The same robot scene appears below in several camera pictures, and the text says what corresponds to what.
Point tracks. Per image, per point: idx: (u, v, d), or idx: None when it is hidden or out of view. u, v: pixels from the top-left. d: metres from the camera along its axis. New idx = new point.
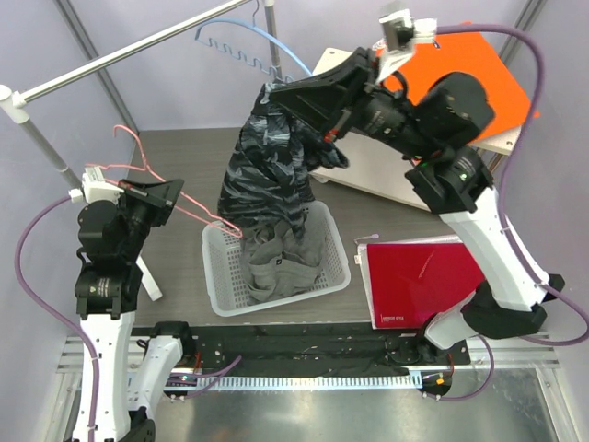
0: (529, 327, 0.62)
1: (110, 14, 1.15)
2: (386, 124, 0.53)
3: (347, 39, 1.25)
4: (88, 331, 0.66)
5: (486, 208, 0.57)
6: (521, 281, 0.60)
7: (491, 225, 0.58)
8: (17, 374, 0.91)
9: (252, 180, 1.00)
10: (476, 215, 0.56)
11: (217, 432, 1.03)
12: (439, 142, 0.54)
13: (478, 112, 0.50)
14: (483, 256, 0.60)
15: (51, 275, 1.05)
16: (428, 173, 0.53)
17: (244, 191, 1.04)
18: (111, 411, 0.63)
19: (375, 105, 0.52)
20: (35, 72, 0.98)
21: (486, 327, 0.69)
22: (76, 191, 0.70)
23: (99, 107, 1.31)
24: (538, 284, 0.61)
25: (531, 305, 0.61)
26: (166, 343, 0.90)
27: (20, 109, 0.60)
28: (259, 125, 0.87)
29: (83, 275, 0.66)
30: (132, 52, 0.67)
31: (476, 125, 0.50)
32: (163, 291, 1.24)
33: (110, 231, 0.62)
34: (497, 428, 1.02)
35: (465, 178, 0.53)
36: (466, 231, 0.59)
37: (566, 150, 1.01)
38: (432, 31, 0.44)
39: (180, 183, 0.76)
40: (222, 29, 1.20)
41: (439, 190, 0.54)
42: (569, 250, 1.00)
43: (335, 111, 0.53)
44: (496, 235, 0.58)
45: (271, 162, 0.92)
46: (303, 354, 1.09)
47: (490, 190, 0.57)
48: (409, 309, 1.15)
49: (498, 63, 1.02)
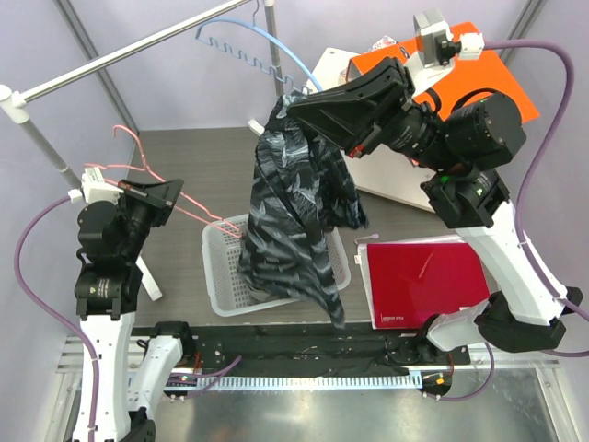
0: (547, 343, 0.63)
1: (110, 14, 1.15)
2: (413, 140, 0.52)
3: (347, 39, 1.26)
4: (89, 332, 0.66)
5: (502, 223, 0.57)
6: (539, 296, 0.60)
7: (509, 240, 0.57)
8: (17, 375, 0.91)
9: (274, 221, 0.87)
10: (492, 231, 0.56)
11: (217, 432, 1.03)
12: (464, 158, 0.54)
13: (509, 136, 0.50)
14: (501, 272, 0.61)
15: (51, 275, 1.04)
16: (449, 190, 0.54)
17: (270, 240, 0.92)
18: (111, 412, 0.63)
19: (406, 122, 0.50)
20: (36, 72, 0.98)
21: (501, 340, 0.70)
22: (76, 192, 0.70)
23: (99, 107, 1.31)
24: (556, 299, 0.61)
25: (548, 319, 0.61)
26: (165, 344, 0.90)
27: (20, 108, 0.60)
28: (277, 144, 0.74)
29: (83, 275, 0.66)
30: (132, 52, 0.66)
31: (508, 150, 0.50)
32: (163, 291, 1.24)
33: (110, 231, 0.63)
34: (498, 428, 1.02)
35: (481, 191, 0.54)
36: (484, 245, 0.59)
37: (567, 150, 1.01)
38: (478, 48, 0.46)
39: (179, 183, 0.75)
40: (222, 29, 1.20)
41: (456, 206, 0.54)
42: (570, 250, 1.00)
43: (363, 128, 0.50)
44: (514, 250, 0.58)
45: (294, 191, 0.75)
46: (302, 354, 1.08)
47: (505, 203, 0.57)
48: (409, 309, 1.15)
49: (497, 63, 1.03)
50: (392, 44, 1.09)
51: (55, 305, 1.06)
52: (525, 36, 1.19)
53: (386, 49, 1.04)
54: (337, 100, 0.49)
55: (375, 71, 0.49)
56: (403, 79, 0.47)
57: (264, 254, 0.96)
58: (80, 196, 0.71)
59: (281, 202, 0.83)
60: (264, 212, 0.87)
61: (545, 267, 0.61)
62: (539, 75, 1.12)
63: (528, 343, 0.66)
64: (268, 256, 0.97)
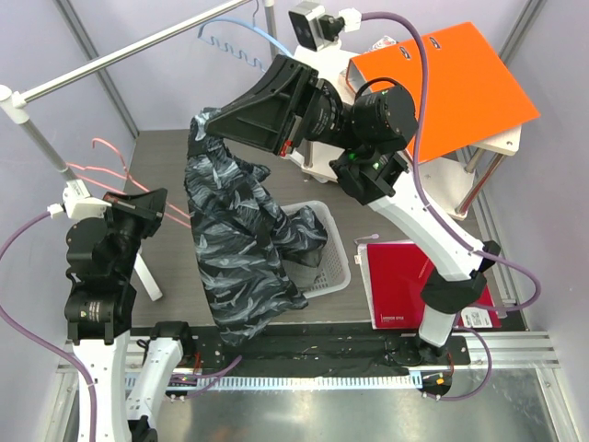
0: (474, 295, 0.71)
1: (110, 13, 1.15)
2: (329, 124, 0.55)
3: (346, 39, 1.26)
4: (83, 357, 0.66)
5: (404, 189, 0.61)
6: (456, 251, 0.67)
7: (413, 204, 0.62)
8: (18, 375, 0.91)
9: (221, 249, 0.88)
10: (396, 199, 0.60)
11: (217, 432, 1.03)
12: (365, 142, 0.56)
13: (405, 126, 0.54)
14: (420, 238, 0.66)
15: (50, 275, 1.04)
16: (354, 171, 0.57)
17: (217, 273, 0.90)
18: (111, 434, 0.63)
19: (319, 110, 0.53)
20: (36, 72, 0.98)
21: (441, 303, 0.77)
22: (57, 207, 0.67)
23: (100, 108, 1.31)
24: (472, 251, 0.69)
25: (468, 271, 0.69)
26: (166, 346, 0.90)
27: (20, 109, 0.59)
28: (204, 167, 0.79)
29: (73, 298, 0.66)
30: (132, 52, 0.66)
31: (405, 138, 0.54)
32: (163, 291, 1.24)
33: (98, 251, 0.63)
34: (498, 428, 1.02)
35: (378, 167, 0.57)
36: (394, 215, 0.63)
37: (566, 149, 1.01)
38: (356, 22, 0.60)
39: (165, 192, 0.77)
40: (222, 28, 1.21)
41: (360, 184, 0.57)
42: (570, 249, 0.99)
43: (284, 122, 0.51)
44: (421, 212, 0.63)
45: (236, 206, 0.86)
46: (302, 354, 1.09)
47: (404, 174, 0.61)
48: (409, 309, 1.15)
49: (499, 63, 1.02)
50: (392, 43, 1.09)
51: (55, 305, 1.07)
52: (525, 35, 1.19)
53: (386, 49, 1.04)
54: (255, 102, 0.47)
55: (276, 67, 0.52)
56: (306, 64, 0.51)
57: (214, 291, 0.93)
58: (61, 211, 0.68)
59: (225, 225, 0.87)
60: (207, 245, 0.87)
61: (456, 226, 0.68)
62: (538, 75, 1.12)
63: (461, 300, 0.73)
64: (217, 293, 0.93)
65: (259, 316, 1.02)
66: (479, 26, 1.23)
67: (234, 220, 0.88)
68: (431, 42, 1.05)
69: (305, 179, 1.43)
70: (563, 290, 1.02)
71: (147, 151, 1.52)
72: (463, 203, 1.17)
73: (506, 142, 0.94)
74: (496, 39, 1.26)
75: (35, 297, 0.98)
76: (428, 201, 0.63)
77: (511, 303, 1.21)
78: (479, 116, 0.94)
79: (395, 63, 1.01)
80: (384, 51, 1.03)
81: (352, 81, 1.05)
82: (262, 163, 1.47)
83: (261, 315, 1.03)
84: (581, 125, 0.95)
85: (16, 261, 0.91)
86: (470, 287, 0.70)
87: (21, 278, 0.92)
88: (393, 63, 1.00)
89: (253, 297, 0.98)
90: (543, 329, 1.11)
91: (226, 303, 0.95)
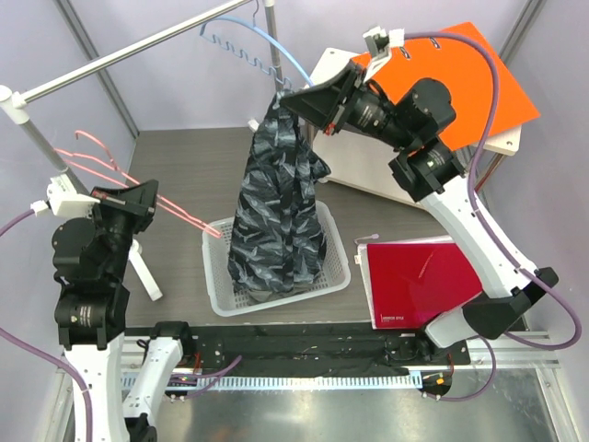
0: (513, 316, 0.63)
1: (110, 12, 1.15)
2: (374, 119, 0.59)
3: (346, 39, 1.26)
4: (75, 363, 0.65)
5: (456, 191, 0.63)
6: (499, 263, 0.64)
7: (461, 207, 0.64)
8: (17, 375, 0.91)
9: (256, 192, 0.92)
10: (444, 197, 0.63)
11: (217, 432, 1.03)
12: (410, 133, 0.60)
13: (444, 115, 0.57)
14: (466, 245, 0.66)
15: (49, 275, 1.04)
16: (402, 159, 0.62)
17: (247, 209, 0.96)
18: (109, 437, 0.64)
19: (363, 104, 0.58)
20: (36, 73, 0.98)
21: (482, 325, 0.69)
22: (40, 203, 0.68)
23: (99, 107, 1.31)
24: (519, 270, 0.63)
25: (510, 288, 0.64)
26: (166, 346, 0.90)
27: (21, 109, 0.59)
28: (272, 128, 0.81)
29: (63, 303, 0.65)
30: (132, 52, 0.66)
31: (436, 122, 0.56)
32: (163, 291, 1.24)
33: (87, 253, 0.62)
34: (497, 428, 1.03)
35: (433, 165, 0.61)
36: (442, 214, 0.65)
37: (566, 149, 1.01)
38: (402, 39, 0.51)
39: (155, 185, 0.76)
40: (222, 28, 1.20)
41: (409, 176, 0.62)
42: (571, 249, 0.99)
43: (332, 109, 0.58)
44: (467, 216, 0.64)
45: (282, 166, 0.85)
46: (302, 354, 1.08)
47: (459, 178, 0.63)
48: (409, 310, 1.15)
49: (498, 63, 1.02)
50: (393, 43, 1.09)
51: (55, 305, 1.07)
52: (525, 35, 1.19)
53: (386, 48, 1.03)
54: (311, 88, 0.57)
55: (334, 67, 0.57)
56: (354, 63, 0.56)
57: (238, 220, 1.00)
58: (46, 208, 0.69)
59: (268, 176, 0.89)
60: (248, 182, 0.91)
61: (509, 242, 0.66)
62: (538, 75, 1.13)
63: (502, 322, 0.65)
64: (240, 223, 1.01)
65: (253, 272, 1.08)
66: (479, 26, 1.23)
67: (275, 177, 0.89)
68: (431, 42, 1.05)
69: None
70: (563, 290, 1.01)
71: (147, 152, 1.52)
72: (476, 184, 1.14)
73: (506, 142, 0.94)
74: (496, 39, 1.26)
75: (34, 296, 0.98)
76: (477, 206, 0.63)
77: None
78: (478, 115, 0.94)
79: (396, 69, 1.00)
80: None
81: None
82: None
83: (255, 273, 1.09)
84: (581, 125, 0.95)
85: (15, 260, 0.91)
86: (509, 304, 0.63)
87: (20, 278, 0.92)
88: (392, 63, 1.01)
89: (259, 250, 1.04)
90: (543, 329, 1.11)
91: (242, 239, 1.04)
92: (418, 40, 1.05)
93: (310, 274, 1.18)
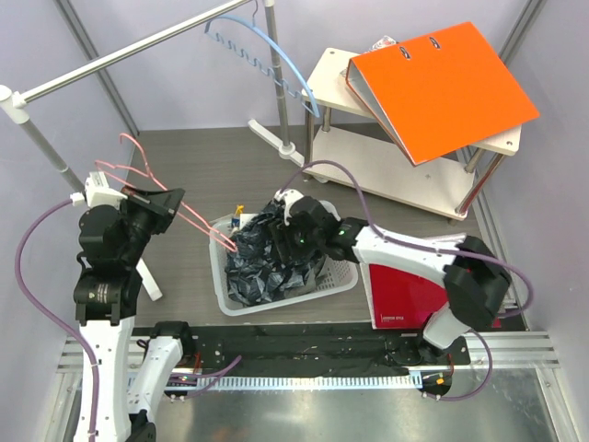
0: (458, 288, 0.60)
1: (111, 14, 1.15)
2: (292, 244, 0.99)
3: (346, 39, 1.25)
4: (89, 338, 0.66)
5: (363, 237, 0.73)
6: (423, 259, 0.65)
7: (375, 242, 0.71)
8: (19, 376, 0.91)
9: (252, 279, 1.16)
10: (362, 248, 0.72)
11: (217, 433, 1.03)
12: (317, 227, 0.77)
13: (308, 204, 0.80)
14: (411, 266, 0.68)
15: (51, 275, 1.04)
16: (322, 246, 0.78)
17: (248, 283, 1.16)
18: (112, 416, 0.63)
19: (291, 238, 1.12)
20: (35, 75, 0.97)
21: (469, 319, 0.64)
22: (78, 195, 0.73)
23: (100, 107, 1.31)
24: (441, 252, 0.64)
25: (441, 268, 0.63)
26: (166, 345, 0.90)
27: (20, 108, 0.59)
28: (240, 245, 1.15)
29: (82, 280, 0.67)
30: (132, 52, 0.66)
31: (307, 211, 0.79)
32: (164, 291, 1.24)
33: (109, 234, 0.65)
34: (497, 427, 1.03)
35: (342, 232, 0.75)
36: (377, 260, 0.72)
37: (566, 150, 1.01)
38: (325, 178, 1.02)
39: (181, 192, 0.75)
40: (223, 26, 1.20)
41: (337, 251, 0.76)
42: (570, 250, 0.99)
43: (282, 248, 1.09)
44: (383, 246, 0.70)
45: (255, 257, 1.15)
46: (302, 354, 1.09)
47: (365, 227, 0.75)
48: (410, 309, 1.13)
49: (499, 63, 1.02)
50: (392, 43, 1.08)
51: (57, 304, 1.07)
52: (525, 35, 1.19)
53: (386, 49, 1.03)
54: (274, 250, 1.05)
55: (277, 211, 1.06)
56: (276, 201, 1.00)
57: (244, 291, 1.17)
58: (83, 199, 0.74)
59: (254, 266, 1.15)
60: (250, 280, 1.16)
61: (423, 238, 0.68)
62: (538, 75, 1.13)
63: (467, 303, 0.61)
64: (253, 289, 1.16)
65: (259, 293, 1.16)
66: (479, 26, 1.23)
67: (258, 265, 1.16)
68: (431, 42, 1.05)
69: (305, 179, 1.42)
70: (563, 291, 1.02)
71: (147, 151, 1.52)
72: (463, 203, 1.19)
73: (506, 142, 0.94)
74: (497, 39, 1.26)
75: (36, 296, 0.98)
76: (383, 233, 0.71)
77: (512, 303, 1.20)
78: (480, 115, 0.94)
79: (396, 72, 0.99)
80: (385, 51, 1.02)
81: (352, 81, 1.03)
82: (262, 163, 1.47)
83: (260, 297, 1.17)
84: (581, 126, 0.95)
85: None
86: (446, 280, 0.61)
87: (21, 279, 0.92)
88: (393, 63, 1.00)
89: (271, 282, 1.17)
90: (543, 329, 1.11)
91: (236, 277, 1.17)
92: (417, 40, 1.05)
93: (300, 276, 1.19)
